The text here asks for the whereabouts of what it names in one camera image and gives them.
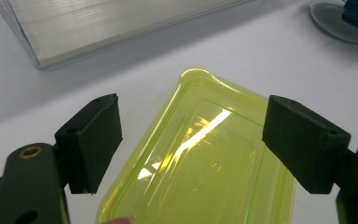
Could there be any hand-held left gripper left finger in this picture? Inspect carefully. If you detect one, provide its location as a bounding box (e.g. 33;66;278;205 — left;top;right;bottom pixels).
54;92;124;195

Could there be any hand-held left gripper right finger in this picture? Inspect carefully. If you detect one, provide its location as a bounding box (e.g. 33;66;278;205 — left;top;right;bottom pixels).
261;94;352;195

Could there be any yellow-green lidded rectangular container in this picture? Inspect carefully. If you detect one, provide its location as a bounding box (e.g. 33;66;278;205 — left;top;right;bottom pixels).
95;67;296;224

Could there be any white wire shelf rack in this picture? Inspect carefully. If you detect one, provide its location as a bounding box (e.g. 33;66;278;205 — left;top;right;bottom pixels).
0;0;253;70

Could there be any round container with dark blue lid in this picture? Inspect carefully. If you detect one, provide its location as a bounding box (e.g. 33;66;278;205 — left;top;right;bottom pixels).
310;0;358;45

